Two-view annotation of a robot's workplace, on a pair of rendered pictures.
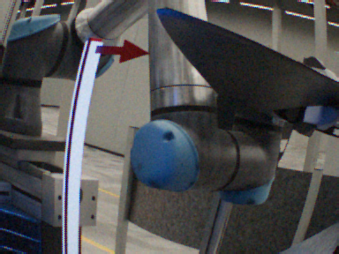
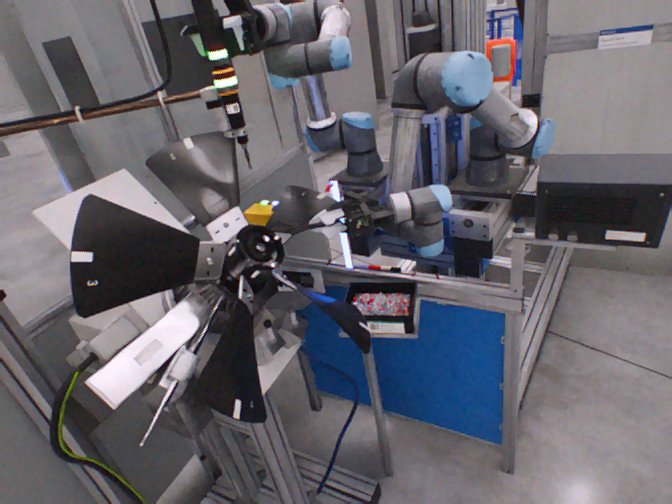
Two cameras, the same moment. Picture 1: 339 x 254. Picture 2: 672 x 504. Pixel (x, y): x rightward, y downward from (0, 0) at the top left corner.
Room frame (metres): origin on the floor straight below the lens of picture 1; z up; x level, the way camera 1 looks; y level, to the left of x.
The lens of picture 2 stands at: (0.85, -1.16, 1.67)
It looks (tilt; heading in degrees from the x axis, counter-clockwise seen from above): 30 degrees down; 100
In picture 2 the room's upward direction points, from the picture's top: 11 degrees counter-clockwise
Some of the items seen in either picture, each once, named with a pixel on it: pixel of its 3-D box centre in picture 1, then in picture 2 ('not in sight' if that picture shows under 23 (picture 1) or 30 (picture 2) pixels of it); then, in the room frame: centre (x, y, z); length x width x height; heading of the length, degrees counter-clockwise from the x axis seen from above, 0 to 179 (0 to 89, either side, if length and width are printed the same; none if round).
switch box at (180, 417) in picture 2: not in sight; (174, 397); (0.13, -0.31, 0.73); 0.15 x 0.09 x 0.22; 157
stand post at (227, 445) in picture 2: not in sight; (210, 408); (0.16, -0.23, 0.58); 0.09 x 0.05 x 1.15; 67
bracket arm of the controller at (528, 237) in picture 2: not in sight; (561, 238); (1.25, -0.15, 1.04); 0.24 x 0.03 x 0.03; 157
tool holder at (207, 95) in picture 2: not in sight; (229, 110); (0.51, -0.24, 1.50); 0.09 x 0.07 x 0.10; 12
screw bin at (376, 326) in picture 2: not in sight; (380, 307); (0.76, -0.12, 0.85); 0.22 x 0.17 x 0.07; 171
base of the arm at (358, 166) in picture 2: not in sight; (363, 158); (0.72, 0.54, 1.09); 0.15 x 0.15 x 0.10
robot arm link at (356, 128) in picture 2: not in sight; (357, 130); (0.72, 0.54, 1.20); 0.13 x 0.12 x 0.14; 179
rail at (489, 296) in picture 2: not in sight; (379, 280); (0.75, 0.06, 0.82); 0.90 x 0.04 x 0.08; 157
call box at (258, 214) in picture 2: not in sight; (272, 220); (0.39, 0.21, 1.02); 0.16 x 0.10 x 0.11; 157
